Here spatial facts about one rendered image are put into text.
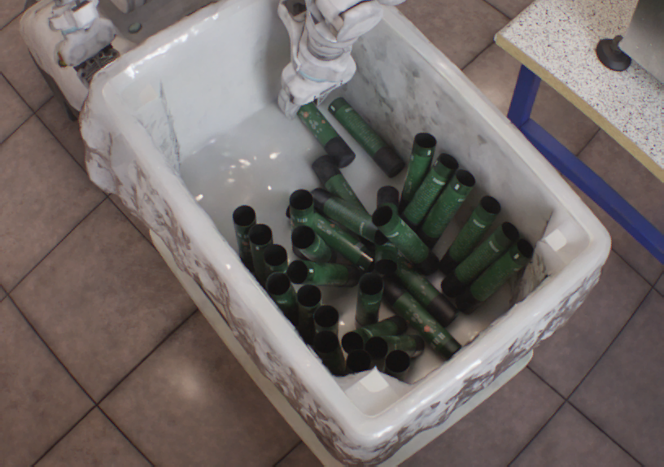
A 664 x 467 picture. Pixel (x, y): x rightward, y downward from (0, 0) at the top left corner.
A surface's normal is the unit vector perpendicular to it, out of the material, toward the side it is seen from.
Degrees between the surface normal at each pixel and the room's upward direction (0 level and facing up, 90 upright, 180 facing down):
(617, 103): 0
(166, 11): 1
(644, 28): 90
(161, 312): 0
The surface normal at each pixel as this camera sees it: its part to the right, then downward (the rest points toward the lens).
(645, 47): -0.69, 0.64
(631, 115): 0.03, -0.44
